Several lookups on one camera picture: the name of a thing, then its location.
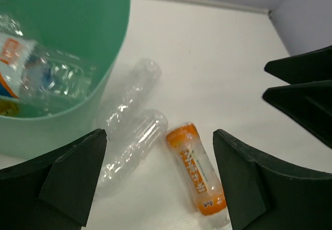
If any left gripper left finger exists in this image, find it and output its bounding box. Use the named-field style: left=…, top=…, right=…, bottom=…
left=1, top=129, right=107, bottom=229

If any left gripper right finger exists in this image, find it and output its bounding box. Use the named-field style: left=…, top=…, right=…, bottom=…
left=213, top=129, right=331, bottom=229

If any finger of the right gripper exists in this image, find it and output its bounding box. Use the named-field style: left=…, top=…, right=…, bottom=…
left=264, top=46, right=331, bottom=84
left=262, top=80, right=331, bottom=148

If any orange label bottle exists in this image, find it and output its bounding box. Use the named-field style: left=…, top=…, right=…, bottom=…
left=165, top=122, right=230, bottom=229

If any blue label water bottle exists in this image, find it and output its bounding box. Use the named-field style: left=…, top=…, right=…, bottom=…
left=19, top=44, right=97, bottom=114

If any white blue label bottle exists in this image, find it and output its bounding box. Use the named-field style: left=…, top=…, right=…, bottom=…
left=1, top=33, right=37, bottom=100

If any small yellow cap bottle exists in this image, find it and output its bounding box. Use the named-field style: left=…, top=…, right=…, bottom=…
left=0, top=99, right=20, bottom=117

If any clear unlabeled bottle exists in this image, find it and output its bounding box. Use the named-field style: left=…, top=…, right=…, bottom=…
left=1, top=0, right=24, bottom=37

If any green plastic bin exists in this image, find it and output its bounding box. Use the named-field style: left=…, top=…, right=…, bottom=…
left=1, top=0, right=131, bottom=159

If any clear ribbed bottle lower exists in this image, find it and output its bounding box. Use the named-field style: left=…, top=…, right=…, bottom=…
left=95, top=109, right=168, bottom=199

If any clear ribbed bottle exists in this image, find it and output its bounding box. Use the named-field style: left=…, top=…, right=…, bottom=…
left=95, top=58, right=162, bottom=139
left=95, top=109, right=168, bottom=199

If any clear ribbed bottle upper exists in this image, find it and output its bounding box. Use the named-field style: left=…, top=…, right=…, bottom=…
left=95, top=58, right=162, bottom=139

